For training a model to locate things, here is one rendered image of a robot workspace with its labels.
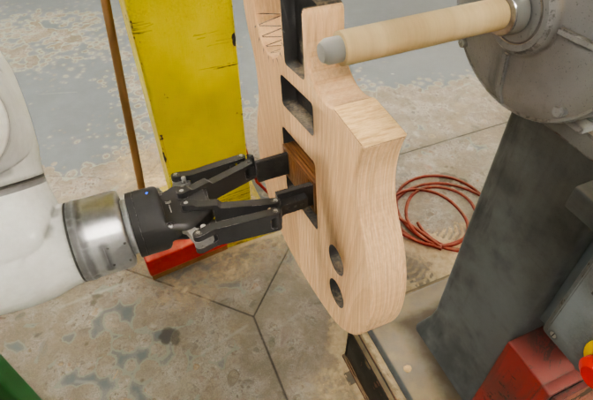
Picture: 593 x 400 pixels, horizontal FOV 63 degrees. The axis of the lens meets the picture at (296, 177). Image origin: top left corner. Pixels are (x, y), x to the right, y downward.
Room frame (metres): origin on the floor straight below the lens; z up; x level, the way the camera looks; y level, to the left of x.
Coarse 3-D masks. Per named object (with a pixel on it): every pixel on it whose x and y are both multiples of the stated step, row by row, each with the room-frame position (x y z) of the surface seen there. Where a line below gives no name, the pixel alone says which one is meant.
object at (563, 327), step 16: (592, 256) 0.30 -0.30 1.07; (592, 272) 0.29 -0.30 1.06; (576, 288) 0.29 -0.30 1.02; (592, 288) 0.28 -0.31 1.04; (560, 304) 0.30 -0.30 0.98; (576, 304) 0.28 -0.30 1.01; (592, 304) 0.27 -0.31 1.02; (560, 320) 0.29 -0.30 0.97; (576, 320) 0.27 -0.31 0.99; (592, 320) 0.26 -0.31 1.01; (560, 336) 0.28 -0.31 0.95; (576, 336) 0.26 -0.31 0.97; (592, 336) 0.25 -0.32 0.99; (576, 352) 0.26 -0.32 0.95; (592, 352) 0.24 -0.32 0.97; (576, 368) 0.25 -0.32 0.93
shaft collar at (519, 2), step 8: (512, 0) 0.46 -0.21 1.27; (520, 0) 0.46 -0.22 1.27; (528, 0) 0.46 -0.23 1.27; (512, 8) 0.45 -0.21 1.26; (520, 8) 0.45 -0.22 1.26; (528, 8) 0.45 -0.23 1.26; (512, 16) 0.45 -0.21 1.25; (520, 16) 0.45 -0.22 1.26; (528, 16) 0.45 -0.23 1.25; (512, 24) 0.45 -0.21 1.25; (520, 24) 0.45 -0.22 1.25; (496, 32) 0.46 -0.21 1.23; (504, 32) 0.45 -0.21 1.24; (512, 32) 0.45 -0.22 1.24
